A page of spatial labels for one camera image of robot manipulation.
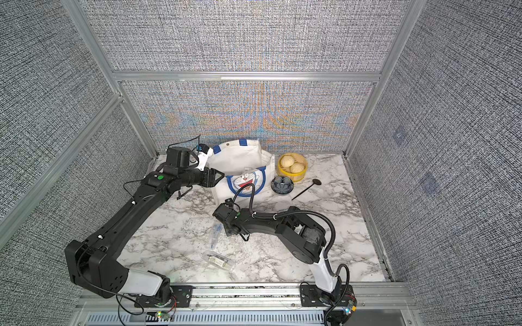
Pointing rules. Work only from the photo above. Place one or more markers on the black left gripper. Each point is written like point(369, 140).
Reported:
point(209, 177)

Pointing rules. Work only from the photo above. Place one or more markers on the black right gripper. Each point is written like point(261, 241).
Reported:
point(228, 232)

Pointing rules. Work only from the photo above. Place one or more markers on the blue compass clear case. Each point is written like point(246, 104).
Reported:
point(215, 235)

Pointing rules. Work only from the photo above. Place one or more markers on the gold label compass case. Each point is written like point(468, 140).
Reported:
point(218, 260)

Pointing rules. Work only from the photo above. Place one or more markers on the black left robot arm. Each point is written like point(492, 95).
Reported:
point(93, 263)

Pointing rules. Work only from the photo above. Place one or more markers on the white Doraemon canvas bag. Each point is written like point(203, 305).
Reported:
point(245, 165)

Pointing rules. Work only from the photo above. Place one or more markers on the blue patterned ceramic bowl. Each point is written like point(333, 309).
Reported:
point(282, 185)

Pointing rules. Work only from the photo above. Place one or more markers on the beige bun left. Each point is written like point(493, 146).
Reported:
point(287, 161)

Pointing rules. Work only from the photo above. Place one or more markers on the beige bun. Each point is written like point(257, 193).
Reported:
point(287, 161)
point(297, 168)

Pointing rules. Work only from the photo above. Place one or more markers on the yellow bowl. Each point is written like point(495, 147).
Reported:
point(285, 172)

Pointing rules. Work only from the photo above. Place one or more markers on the beige bun right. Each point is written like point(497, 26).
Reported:
point(297, 168)

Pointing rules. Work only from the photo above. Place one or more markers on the black spoon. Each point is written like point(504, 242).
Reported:
point(315, 182)

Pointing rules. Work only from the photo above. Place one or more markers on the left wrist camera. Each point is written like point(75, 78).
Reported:
point(204, 153)

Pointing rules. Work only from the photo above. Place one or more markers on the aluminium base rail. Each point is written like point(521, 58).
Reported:
point(254, 304)

